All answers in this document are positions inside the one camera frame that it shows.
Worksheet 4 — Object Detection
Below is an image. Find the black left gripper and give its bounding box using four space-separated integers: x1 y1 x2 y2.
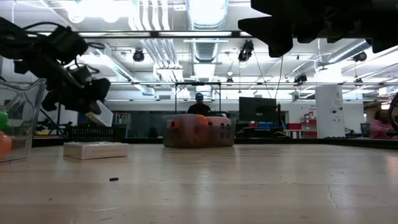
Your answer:
41 65 112 115

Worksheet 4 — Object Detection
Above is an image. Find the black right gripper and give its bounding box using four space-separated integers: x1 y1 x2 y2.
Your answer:
238 0 374 58

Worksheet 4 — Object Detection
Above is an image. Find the clear plastic tub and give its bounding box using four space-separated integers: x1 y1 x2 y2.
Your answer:
0 78 47 163

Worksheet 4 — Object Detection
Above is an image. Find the orange foam die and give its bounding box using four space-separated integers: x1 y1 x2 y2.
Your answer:
165 114 210 148

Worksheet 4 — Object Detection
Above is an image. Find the pink foam die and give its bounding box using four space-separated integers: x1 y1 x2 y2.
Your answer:
206 116 233 146

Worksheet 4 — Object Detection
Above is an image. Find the small black slatted basket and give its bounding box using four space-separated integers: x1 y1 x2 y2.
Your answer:
67 124 126 143

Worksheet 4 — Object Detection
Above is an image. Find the grey translucent plastic bin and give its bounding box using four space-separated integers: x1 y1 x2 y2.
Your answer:
161 113 237 149

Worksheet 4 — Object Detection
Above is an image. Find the black room monitor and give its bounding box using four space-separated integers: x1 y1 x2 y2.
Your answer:
238 96 278 123

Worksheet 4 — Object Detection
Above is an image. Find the white square pillar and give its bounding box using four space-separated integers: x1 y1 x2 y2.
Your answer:
315 85 346 139

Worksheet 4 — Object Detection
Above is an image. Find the blue storage bin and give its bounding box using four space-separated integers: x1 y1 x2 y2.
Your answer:
257 121 282 129

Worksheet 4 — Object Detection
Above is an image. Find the person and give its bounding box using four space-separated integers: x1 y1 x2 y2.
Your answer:
186 91 213 116
369 109 398 140

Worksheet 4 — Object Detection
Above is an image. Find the wide silver ventilation duct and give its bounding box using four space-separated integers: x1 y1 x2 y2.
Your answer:
185 0 230 63

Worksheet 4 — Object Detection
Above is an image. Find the slanted silver ventilation duct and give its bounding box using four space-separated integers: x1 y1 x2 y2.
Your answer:
326 39 385 65

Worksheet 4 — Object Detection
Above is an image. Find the black curved cable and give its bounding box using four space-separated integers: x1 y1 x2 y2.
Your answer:
387 91 398 132

